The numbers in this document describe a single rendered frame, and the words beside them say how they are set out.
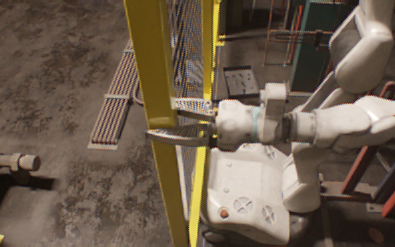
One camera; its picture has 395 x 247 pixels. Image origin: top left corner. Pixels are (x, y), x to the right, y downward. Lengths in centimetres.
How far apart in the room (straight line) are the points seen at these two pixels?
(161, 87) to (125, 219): 158
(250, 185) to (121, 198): 82
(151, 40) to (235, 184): 136
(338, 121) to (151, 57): 34
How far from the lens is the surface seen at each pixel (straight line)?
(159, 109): 59
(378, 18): 113
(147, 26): 49
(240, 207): 164
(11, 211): 237
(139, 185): 217
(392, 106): 73
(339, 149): 68
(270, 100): 57
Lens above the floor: 181
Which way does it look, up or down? 48 degrees down
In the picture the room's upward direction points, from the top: 2 degrees counter-clockwise
